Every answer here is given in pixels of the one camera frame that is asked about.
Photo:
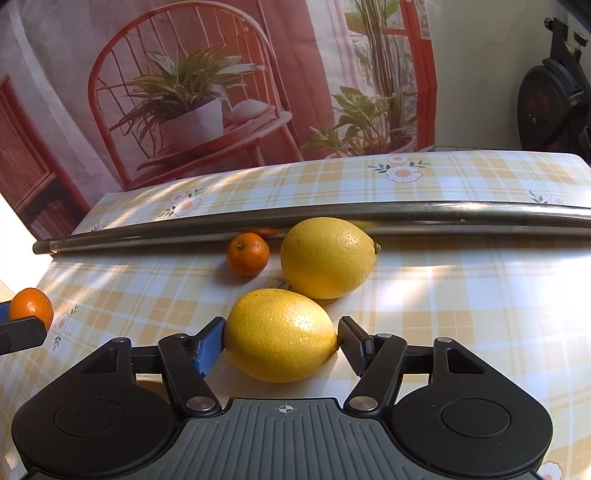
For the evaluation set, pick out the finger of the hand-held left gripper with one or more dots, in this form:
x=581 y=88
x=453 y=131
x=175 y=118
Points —
x=21 y=334
x=4 y=313

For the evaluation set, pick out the yellow checked floral tablecloth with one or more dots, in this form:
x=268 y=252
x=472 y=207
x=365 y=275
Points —
x=461 y=300

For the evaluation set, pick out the small orange mandarin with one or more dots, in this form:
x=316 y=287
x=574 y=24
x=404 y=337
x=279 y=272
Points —
x=30 y=302
x=248 y=256

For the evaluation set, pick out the large pointed yellow lemon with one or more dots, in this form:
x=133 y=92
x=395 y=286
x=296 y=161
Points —
x=323 y=258

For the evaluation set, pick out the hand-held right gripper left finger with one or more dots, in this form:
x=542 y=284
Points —
x=210 y=348

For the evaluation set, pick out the long metal telescopic pole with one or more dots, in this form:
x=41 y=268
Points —
x=415 y=221

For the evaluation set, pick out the printed backdrop cloth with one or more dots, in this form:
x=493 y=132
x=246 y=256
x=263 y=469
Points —
x=300 y=69

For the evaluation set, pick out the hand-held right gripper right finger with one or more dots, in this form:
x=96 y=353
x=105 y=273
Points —
x=351 y=344

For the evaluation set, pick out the black exercise bike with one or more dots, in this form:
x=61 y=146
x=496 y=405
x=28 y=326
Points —
x=545 y=106

